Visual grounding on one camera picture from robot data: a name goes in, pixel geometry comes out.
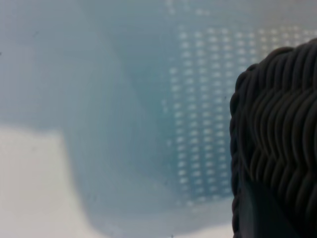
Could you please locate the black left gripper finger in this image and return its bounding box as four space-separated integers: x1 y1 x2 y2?
235 179 308 238

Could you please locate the dark brown wicker basket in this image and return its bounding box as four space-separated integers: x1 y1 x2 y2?
229 38 317 238

